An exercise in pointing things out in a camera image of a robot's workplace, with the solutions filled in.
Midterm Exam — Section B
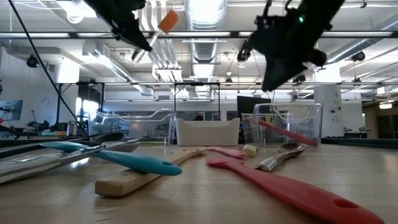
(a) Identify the wall mounted display screen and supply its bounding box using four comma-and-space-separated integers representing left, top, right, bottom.
0, 100, 24, 121

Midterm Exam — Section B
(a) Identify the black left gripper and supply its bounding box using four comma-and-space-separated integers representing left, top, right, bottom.
83, 0, 154, 53

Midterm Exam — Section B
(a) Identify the wooden slotted spatula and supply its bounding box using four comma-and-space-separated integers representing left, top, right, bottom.
95, 146, 208, 198

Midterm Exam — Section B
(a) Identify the black background stand frame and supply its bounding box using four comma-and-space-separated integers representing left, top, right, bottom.
173, 82, 221, 119

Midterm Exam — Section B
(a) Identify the cream handled butter knife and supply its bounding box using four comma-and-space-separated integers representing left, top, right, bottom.
242, 144, 258, 158

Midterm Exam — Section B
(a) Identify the black computer monitor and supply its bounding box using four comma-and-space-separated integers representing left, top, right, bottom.
236, 95, 272, 119

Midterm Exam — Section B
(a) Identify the white plastic bin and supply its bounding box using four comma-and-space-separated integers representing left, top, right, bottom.
175, 117, 241, 147

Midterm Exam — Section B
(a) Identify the white square column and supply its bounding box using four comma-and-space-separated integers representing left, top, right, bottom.
313, 85, 345, 138

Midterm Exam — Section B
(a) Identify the red slotted spoon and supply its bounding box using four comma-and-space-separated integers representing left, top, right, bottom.
255, 119, 320, 147

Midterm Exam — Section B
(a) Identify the black plastic ladle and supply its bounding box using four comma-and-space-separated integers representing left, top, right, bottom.
0, 128, 133, 161

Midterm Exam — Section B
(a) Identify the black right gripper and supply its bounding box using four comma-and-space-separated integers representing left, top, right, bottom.
248, 30, 328, 93

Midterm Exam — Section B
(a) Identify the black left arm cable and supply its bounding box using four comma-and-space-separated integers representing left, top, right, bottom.
7, 0, 90, 137

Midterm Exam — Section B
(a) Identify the dark wooden spoon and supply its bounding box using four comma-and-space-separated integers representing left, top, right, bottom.
256, 142, 307, 173

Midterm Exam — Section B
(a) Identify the clear plastic bin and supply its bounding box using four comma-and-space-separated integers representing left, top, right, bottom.
88, 108, 177, 146
241, 102, 323, 147

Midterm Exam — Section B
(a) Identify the orange clear-handled brush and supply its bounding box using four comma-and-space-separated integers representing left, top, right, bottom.
133, 9, 180, 65

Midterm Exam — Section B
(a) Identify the silver ceiling ventilation duct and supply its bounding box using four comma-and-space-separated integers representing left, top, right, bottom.
185, 0, 228, 63

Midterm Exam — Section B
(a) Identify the red silicone spatula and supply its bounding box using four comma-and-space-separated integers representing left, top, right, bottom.
205, 157, 386, 224

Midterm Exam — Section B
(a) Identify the grey silicone spoon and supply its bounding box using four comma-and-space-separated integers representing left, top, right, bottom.
0, 142, 141, 170

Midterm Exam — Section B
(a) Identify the black overhead crossbar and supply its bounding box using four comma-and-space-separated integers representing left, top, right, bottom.
0, 30, 398, 39

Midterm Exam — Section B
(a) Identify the pink silicone spatula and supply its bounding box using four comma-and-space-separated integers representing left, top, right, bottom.
206, 146, 248, 160

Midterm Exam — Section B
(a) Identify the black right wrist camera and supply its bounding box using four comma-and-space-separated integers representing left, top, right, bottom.
254, 6, 292, 35

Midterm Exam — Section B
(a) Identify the teal silicone spatula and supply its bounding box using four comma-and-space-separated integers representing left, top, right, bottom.
40, 141, 183, 177

